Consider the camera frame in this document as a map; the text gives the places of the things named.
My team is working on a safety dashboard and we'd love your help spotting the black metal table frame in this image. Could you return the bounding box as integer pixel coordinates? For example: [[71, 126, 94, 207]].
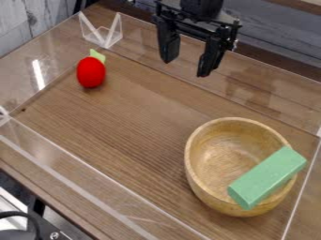
[[28, 195, 72, 240]]

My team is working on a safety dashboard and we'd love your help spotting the red plush strawberry toy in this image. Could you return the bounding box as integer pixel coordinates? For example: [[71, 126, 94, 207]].
[[76, 49, 107, 88]]

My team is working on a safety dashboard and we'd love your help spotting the clear acrylic corner bracket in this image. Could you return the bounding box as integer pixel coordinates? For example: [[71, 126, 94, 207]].
[[78, 12, 123, 49]]

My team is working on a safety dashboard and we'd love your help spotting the clear acrylic table enclosure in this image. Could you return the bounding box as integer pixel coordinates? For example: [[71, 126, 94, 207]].
[[0, 6, 321, 240]]

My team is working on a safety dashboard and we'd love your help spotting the green rectangular block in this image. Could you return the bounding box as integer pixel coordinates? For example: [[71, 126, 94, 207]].
[[228, 146, 308, 210]]

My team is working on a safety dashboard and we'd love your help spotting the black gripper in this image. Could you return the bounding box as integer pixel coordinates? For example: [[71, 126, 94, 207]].
[[153, 0, 242, 77]]

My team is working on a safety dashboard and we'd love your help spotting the black cable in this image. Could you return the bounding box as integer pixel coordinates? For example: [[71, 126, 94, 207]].
[[0, 210, 43, 240]]

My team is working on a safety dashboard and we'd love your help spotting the wooden bowl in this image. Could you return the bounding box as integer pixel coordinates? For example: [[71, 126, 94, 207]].
[[185, 117, 297, 218]]

